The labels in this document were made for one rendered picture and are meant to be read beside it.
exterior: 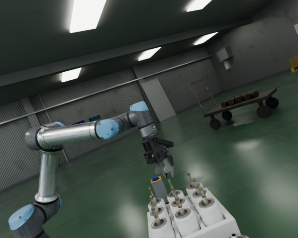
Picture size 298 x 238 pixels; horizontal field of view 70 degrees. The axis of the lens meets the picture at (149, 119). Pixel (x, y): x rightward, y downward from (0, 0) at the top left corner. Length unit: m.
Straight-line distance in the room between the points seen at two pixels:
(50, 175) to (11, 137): 8.70
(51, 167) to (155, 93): 9.89
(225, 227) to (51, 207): 0.86
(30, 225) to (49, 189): 0.18
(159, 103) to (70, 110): 4.21
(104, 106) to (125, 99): 1.08
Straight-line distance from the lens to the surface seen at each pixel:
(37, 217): 1.26
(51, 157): 1.19
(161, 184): 1.40
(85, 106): 10.07
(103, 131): 0.81
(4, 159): 9.92
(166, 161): 0.95
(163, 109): 10.74
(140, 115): 0.90
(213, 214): 1.05
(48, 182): 1.25
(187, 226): 1.05
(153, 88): 10.97
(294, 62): 10.03
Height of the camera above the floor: 0.75
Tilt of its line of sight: 2 degrees down
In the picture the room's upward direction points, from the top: 22 degrees counter-clockwise
